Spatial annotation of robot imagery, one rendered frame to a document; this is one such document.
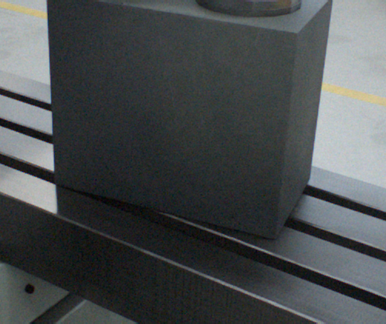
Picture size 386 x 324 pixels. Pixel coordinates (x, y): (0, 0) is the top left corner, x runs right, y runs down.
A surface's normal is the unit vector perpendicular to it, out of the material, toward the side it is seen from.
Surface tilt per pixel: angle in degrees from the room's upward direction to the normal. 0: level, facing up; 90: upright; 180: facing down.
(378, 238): 0
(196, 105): 90
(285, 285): 0
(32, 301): 90
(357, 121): 0
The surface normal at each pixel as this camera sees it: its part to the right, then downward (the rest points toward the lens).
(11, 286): 0.84, 0.28
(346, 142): 0.04, -0.89
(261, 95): -0.37, 0.41
